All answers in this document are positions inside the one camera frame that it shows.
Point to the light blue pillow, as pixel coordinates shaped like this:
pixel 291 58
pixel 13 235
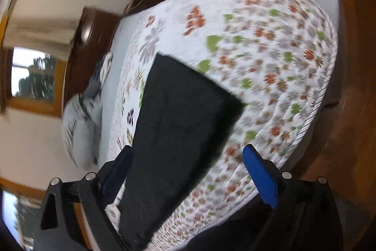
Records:
pixel 70 124
pixel 88 145

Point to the black pants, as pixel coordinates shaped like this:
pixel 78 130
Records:
pixel 179 127

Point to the wooden framed window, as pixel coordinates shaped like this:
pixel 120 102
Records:
pixel 17 218
pixel 32 74

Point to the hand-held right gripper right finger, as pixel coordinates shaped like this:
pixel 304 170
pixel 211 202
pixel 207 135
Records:
pixel 261 177

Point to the person's dark trouser leg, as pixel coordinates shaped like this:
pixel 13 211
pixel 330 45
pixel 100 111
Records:
pixel 223 233

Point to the light blue bed sheet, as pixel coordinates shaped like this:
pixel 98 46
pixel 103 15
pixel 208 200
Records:
pixel 111 109

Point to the white floral quilt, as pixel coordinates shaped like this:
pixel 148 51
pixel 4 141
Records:
pixel 264 62

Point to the grey clothing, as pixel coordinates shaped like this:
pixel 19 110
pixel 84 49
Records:
pixel 94 83

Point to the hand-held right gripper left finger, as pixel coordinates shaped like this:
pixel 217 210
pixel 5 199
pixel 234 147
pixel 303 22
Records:
pixel 116 173

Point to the white cloth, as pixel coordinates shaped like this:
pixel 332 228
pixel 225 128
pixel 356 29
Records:
pixel 107 62

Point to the dark wooden bed headboard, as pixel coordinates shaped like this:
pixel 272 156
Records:
pixel 88 33

